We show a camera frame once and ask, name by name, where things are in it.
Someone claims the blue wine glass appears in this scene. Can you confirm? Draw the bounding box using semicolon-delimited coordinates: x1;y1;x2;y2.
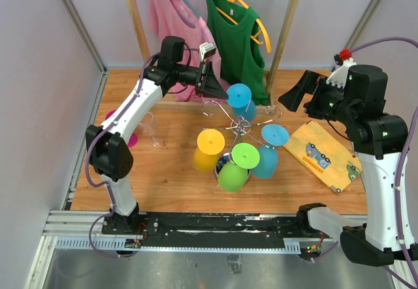
251;124;290;179
227;84;257;122

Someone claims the yellow clothes hanger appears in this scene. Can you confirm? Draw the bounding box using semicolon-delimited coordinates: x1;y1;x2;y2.
206;0;272;53

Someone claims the pink t-shirt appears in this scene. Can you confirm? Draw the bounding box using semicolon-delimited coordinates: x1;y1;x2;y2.
148;0;230;102

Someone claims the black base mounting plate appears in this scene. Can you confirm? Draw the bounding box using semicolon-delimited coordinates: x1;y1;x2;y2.
101;212;325;250

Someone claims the wooden clothes rack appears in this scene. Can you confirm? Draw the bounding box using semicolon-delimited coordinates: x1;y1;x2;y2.
118;0;308;113

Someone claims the magenta plastic wine glass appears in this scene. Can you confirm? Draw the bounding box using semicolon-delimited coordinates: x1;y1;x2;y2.
105;110;138;148

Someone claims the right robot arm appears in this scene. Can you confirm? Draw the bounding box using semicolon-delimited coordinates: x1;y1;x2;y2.
279;65;417;267

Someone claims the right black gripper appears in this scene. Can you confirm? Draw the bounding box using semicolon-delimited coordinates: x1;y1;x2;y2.
278;69;358;125

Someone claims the green tank top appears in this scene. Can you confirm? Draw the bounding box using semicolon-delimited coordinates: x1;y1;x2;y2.
206;3;269;106

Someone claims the chrome wine glass rack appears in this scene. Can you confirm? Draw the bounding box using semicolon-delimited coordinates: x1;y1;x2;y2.
221;105;282;176

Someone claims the aluminium frame rail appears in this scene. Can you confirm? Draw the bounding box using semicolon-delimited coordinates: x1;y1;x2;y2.
42;204;405;266

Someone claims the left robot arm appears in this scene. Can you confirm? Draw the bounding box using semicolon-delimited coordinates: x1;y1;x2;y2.
85;36;228;234

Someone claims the clear wine glass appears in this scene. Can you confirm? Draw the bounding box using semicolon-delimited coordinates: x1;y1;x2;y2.
138;112;162;147

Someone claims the yellow plastic wine glass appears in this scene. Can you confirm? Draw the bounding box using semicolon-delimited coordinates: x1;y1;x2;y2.
193;129;225;172

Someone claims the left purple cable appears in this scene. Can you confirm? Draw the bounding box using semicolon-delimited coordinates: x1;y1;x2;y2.
84;52;161;259

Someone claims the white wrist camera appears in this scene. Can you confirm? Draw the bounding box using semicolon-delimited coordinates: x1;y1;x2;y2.
199;42;216;62
326;48;357;89

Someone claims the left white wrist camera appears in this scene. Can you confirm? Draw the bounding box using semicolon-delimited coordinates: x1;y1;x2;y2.
199;42;216;62

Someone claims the green plastic wine glass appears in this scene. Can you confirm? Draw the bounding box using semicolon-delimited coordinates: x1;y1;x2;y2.
217;142;260;192

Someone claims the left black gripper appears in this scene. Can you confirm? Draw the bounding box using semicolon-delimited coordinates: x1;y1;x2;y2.
174;59;229;101

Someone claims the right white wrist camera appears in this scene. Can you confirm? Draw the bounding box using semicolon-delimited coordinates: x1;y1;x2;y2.
326;48;357;89

